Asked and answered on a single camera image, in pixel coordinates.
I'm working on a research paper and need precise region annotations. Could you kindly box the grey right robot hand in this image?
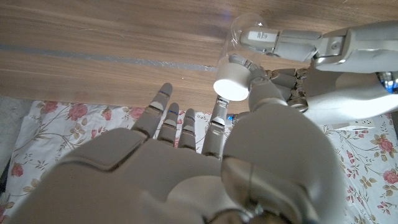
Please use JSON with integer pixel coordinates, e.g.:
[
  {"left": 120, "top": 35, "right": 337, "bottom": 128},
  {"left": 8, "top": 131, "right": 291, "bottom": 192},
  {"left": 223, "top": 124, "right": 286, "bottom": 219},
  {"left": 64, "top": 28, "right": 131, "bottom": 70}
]
[{"left": 6, "top": 74, "right": 348, "bottom": 224}]

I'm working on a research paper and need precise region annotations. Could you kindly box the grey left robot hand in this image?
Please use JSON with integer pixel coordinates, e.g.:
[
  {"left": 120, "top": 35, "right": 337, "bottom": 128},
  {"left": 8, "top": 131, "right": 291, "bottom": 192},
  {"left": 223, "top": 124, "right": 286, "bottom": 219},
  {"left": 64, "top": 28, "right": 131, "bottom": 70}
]
[{"left": 239, "top": 20, "right": 398, "bottom": 125}]

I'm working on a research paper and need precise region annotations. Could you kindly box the clear white-capped medicine bottle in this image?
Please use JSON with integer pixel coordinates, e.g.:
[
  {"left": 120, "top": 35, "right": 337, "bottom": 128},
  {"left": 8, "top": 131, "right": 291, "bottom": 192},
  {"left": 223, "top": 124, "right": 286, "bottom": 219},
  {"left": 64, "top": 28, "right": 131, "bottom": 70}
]
[{"left": 213, "top": 12, "right": 270, "bottom": 102}]

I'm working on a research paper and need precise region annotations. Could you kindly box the floral backdrop cloth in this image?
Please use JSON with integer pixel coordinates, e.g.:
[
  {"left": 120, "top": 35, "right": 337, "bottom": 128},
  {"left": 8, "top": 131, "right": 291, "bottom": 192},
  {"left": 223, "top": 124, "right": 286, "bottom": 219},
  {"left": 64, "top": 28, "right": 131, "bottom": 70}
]
[{"left": 0, "top": 99, "right": 398, "bottom": 224}]

